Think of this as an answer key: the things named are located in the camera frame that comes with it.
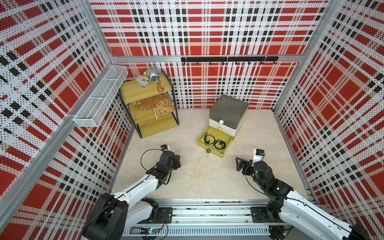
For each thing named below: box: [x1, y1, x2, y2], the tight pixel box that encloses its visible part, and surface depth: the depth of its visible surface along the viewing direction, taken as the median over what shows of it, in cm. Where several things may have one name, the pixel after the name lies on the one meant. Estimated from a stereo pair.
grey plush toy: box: [146, 63, 161, 83], surface depth 88 cm
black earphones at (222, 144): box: [214, 139, 226, 150], surface depth 103 cm
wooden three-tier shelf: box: [118, 69, 180, 139], surface depth 92 cm
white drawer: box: [208, 118, 237, 137], surface depth 96 cm
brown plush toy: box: [129, 94, 175, 119], surface depth 91 cm
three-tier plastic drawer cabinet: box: [197, 94, 249, 158], surface depth 98 cm
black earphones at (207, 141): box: [204, 132, 216, 146], surface depth 104 cm
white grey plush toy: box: [136, 75, 151, 87], surface depth 86 cm
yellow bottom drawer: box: [197, 125, 234, 158], surface depth 104 cm
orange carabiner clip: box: [157, 82, 165, 93], surface depth 88 cm
